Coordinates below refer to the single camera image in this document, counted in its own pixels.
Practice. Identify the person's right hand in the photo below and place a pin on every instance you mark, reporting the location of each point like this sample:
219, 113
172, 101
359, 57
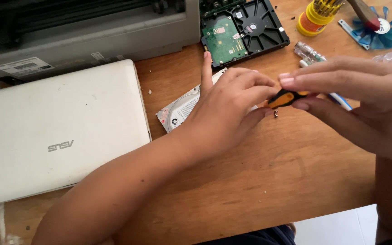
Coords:
369, 102

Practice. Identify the person's left hand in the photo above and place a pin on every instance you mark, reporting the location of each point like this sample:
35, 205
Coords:
216, 115

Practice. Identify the orange and black screwdriver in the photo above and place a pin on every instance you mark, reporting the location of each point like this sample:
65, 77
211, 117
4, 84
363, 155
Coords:
283, 98

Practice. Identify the white and blue pen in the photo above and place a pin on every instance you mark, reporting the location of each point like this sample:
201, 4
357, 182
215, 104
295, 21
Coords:
340, 100

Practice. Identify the silver hard drive white label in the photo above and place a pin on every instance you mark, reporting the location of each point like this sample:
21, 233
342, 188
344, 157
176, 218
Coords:
180, 110

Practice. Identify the blue fan impeller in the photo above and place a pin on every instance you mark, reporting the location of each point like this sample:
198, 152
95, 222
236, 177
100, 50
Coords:
390, 34

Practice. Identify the wooden brush red ferrule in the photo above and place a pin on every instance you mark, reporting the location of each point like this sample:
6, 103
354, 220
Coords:
366, 13

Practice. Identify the black hard drive green board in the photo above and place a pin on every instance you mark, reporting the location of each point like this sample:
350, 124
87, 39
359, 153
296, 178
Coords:
250, 30

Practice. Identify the yellow screwdriver bit set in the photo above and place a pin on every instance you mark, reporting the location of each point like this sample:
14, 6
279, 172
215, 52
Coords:
313, 18

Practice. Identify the green circuit board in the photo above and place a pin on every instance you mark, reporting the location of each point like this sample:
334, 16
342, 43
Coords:
216, 5

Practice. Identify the person's dark shorts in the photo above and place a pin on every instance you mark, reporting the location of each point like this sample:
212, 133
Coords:
257, 236

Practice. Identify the grey printer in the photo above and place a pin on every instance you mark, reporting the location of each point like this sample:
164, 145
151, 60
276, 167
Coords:
87, 30

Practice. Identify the white laptop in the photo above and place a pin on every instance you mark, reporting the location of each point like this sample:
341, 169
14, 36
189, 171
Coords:
60, 129

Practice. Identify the small metal bracket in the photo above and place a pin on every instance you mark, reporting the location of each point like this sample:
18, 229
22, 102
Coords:
351, 32

